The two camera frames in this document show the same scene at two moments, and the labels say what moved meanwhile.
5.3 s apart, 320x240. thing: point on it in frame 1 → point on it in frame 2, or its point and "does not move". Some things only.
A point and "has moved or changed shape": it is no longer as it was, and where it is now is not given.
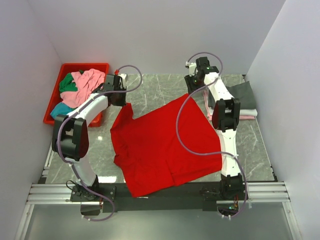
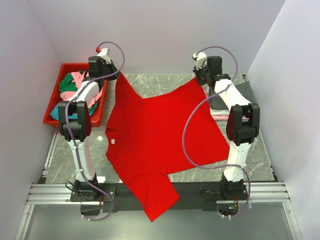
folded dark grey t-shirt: x=243 y=92 does not move
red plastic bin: x=67 y=68 does not move
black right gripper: x=190 y=87 → x=197 y=72
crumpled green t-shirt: x=67 y=85 does not move
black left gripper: x=122 y=103 → x=111 y=66
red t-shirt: x=166 y=148 has moved or changed shape
